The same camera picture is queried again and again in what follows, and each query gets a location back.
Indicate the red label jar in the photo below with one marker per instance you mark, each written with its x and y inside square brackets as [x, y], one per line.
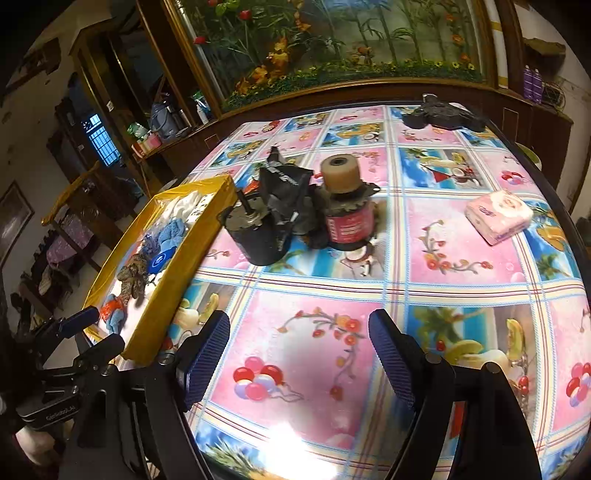
[349, 217]

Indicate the grey kettle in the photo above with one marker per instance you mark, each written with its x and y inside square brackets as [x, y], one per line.
[164, 122]

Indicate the colourful patterned tablecloth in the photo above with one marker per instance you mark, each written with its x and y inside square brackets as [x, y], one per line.
[300, 392]

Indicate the wooden chair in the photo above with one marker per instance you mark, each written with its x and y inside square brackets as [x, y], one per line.
[77, 198]

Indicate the blue Vinda tissue pack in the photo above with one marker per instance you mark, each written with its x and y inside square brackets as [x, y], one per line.
[159, 262]

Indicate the pink tissue pack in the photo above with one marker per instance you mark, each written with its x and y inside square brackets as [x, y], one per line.
[498, 216]

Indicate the flower mural picture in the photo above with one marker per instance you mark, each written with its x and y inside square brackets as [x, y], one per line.
[255, 50]

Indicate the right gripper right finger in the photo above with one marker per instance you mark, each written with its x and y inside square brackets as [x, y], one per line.
[494, 439]

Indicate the orange plastic bag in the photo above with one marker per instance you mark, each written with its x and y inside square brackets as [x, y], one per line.
[113, 314]

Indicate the black foil snack bag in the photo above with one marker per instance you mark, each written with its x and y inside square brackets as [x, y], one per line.
[285, 190]

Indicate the yellow cardboard tray box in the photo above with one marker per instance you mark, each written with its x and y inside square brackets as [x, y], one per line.
[147, 321]

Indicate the white cotton pad bundle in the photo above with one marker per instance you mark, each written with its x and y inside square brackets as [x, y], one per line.
[187, 209]

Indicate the black electric motor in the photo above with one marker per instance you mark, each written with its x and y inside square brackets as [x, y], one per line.
[251, 225]

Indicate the black clamp device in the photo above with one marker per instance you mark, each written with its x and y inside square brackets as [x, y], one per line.
[443, 115]

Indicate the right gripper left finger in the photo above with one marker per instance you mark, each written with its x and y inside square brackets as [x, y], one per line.
[133, 420]

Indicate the blue cloth glove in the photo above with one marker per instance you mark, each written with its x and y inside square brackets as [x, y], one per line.
[171, 235]

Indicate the purple bottles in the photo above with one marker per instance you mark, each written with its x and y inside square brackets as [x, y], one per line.
[532, 85]

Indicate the beige tape roll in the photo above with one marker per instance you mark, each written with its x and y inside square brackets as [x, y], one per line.
[341, 174]

